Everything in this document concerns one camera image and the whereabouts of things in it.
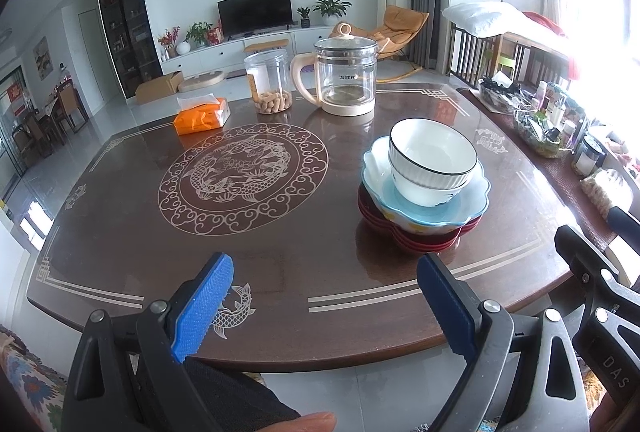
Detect large leafy potted plant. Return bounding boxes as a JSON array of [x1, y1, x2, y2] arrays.
[[312, 0, 352, 26]]

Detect white blue scalloped plate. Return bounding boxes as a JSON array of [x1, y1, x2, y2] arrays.
[[361, 136, 492, 235]]

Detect clear tray of dark items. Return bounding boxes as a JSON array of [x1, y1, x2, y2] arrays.
[[477, 74, 523, 115]]

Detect white pillow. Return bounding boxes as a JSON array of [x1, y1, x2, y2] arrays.
[[442, 2, 531, 37]]

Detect wooden bench with hairpin legs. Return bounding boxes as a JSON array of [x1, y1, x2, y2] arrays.
[[243, 39, 291, 62]]

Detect white ribbed bowl black rim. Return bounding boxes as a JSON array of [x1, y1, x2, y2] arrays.
[[388, 118, 479, 191]]

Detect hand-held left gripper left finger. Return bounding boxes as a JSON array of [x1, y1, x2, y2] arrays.
[[62, 252, 236, 432]]

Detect floral patterned cloth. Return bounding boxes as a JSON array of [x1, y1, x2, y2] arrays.
[[0, 327, 68, 432]]

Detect cluster of bottles and jars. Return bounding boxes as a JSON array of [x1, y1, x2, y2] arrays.
[[515, 82, 608, 177]]

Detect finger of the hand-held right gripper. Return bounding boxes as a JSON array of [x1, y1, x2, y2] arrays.
[[554, 224, 640, 328], [606, 206, 640, 257]]

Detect clear plastic jar of peanuts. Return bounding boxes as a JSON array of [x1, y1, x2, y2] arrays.
[[243, 50, 294, 115]]

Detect orange tissue pack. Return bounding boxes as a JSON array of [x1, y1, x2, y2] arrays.
[[174, 96, 232, 136]]

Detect dark wooden slatted rack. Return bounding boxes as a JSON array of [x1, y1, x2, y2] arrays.
[[448, 19, 576, 92]]

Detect round beige floor cushion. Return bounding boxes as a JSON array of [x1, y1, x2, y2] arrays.
[[178, 69, 226, 93]]

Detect flowers in white vase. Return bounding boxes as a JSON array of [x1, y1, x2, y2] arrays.
[[157, 26, 191, 60]]

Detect cardboard box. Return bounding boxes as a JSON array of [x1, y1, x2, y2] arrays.
[[135, 72, 185, 106]]

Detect white bowl blue pattern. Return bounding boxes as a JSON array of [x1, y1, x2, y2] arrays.
[[395, 172, 473, 207]]

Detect large red flower-shaped plate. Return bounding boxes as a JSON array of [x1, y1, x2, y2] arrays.
[[357, 186, 489, 253]]

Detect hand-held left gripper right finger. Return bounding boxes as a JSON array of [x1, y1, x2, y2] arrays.
[[416, 252, 592, 432]]

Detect glass kettle cream handle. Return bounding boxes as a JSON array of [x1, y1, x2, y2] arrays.
[[290, 22, 378, 117]]

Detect bushy green potted plant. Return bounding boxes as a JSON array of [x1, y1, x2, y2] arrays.
[[185, 22, 213, 48]]

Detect black television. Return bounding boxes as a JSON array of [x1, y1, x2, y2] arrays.
[[217, 0, 293, 36]]

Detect dark glass display cabinet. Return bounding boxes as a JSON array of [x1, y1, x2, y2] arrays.
[[95, 0, 163, 100]]

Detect person's left forearm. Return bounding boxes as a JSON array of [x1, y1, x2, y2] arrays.
[[180, 356, 302, 432]]

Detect wooden dining chairs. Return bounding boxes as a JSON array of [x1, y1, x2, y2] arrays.
[[12, 82, 91, 157]]

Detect framed wall picture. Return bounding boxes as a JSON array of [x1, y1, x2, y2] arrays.
[[32, 36, 53, 80]]

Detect person's left hand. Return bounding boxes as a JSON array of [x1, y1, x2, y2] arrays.
[[250, 411, 337, 432]]

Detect white television cabinet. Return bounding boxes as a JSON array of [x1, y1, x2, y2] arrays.
[[160, 26, 346, 82]]

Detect orange rocking chair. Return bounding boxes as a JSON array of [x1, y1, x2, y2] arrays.
[[327, 5, 431, 82]]

